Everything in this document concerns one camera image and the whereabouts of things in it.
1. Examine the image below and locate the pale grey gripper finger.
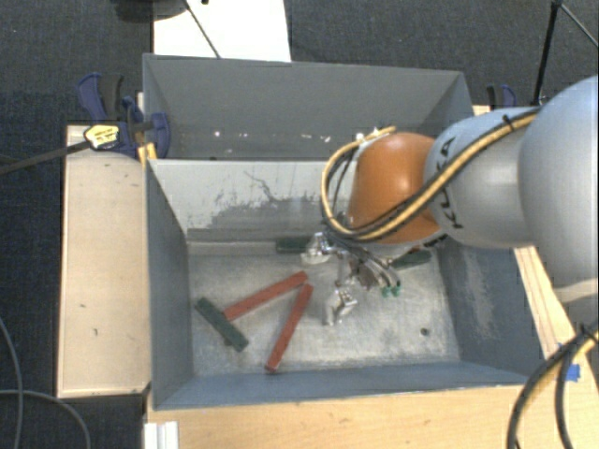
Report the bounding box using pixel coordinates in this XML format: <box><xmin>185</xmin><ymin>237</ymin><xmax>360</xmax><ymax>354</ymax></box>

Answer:
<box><xmin>321</xmin><ymin>291</ymin><xmax>343</xmax><ymax>327</ymax></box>
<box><xmin>339</xmin><ymin>289</ymin><xmax>359</xmax><ymax>320</ymax></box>

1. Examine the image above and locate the red-brown flat block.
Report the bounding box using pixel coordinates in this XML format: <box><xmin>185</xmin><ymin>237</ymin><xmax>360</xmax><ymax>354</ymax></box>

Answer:
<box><xmin>264</xmin><ymin>282</ymin><xmax>315</xmax><ymax>375</ymax></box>
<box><xmin>223</xmin><ymin>270</ymin><xmax>310</xmax><ymax>323</ymax></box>

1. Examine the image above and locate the dark green flat block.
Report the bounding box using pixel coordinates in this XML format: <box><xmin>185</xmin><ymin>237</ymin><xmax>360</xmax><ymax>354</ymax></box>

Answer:
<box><xmin>193</xmin><ymin>297</ymin><xmax>251</xmax><ymax>354</ymax></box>
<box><xmin>390</xmin><ymin>249</ymin><xmax>433</xmax><ymax>271</ymax></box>
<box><xmin>274</xmin><ymin>236</ymin><xmax>314</xmax><ymax>254</ymax></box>

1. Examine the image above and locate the grey metal bin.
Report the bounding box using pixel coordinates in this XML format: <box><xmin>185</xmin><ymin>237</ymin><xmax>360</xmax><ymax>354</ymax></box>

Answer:
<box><xmin>141</xmin><ymin>52</ymin><xmax>548</xmax><ymax>412</ymax></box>

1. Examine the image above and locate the pale wood flat board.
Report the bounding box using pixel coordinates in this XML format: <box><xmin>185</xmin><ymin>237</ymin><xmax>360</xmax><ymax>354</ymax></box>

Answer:
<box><xmin>55</xmin><ymin>123</ymin><xmax>153</xmax><ymax>399</ymax></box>

